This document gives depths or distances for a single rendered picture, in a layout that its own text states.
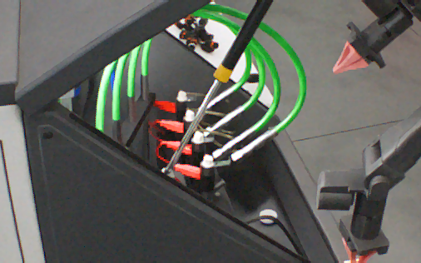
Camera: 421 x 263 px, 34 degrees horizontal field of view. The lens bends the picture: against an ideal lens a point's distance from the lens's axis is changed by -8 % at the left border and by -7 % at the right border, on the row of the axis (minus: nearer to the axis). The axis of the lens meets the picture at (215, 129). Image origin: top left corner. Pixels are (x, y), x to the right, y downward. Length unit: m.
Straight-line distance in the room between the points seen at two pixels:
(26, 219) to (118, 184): 0.14
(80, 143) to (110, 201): 0.10
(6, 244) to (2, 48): 0.27
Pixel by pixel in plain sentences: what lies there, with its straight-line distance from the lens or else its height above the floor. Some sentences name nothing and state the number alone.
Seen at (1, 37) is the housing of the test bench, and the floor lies 1.50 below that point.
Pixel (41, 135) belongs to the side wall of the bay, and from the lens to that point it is 0.89.
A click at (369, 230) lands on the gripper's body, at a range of 1.29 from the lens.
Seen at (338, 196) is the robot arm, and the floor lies 1.15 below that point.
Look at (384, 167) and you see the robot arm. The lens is 1.17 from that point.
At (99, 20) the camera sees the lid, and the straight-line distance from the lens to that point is 0.85.
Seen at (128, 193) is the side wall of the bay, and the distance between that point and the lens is 0.95.
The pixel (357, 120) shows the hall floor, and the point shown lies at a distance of 3.66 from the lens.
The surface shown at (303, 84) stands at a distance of 1.35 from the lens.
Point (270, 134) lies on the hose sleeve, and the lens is 1.38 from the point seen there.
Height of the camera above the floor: 1.90
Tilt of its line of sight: 33 degrees down
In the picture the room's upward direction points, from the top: 2 degrees clockwise
